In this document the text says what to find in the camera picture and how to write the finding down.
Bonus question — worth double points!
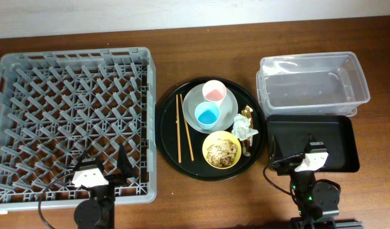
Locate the wooden chopstick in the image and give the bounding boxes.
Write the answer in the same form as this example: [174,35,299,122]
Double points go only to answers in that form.
[176,94,181,163]
[179,94,194,162]

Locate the black rectangular tray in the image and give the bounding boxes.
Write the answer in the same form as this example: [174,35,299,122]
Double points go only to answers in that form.
[267,115,360,172]

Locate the small metal spoon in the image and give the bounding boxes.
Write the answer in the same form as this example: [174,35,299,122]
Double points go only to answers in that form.
[242,141,251,157]

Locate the gold snack wrapper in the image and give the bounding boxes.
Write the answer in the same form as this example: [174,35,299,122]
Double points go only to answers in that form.
[241,105,253,148]

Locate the pink plastic cup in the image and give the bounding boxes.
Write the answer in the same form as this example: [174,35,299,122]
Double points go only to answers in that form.
[202,80,227,107]

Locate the white napkin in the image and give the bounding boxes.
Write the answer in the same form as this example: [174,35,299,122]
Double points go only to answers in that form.
[232,114,258,141]

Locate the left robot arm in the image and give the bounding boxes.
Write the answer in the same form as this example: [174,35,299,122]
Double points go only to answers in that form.
[72,144,137,228]

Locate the grey plastic dishwasher rack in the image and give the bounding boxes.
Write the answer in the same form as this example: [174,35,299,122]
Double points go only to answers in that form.
[0,47,157,214]

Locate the yellow bowl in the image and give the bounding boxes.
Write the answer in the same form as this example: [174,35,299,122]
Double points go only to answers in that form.
[202,131,242,169]

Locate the blue plastic cup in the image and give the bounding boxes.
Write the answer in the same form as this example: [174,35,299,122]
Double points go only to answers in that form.
[195,102,220,130]

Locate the food scraps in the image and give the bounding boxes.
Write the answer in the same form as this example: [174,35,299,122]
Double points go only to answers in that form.
[206,139,239,168]

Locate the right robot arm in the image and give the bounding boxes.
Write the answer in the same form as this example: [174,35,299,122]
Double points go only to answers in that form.
[263,135,364,229]

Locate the round black serving tray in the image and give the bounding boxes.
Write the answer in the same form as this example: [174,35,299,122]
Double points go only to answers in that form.
[155,77,267,181]

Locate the grey round plate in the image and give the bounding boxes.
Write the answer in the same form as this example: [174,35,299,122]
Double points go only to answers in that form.
[183,83,239,134]

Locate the clear plastic waste bin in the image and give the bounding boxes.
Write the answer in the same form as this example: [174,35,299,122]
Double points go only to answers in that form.
[256,52,370,116]

